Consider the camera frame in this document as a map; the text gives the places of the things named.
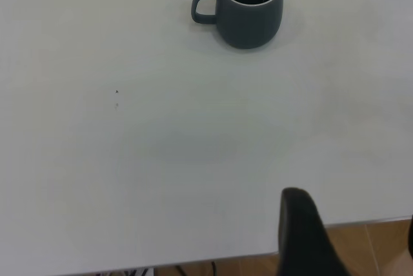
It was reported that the dark grey ceramic mug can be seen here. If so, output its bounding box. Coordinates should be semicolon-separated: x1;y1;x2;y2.
190;0;285;50

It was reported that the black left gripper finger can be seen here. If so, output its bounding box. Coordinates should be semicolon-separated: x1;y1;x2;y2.
277;186;353;276

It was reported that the black blurry object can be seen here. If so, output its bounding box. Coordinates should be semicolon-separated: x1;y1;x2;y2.
407;214;413;276

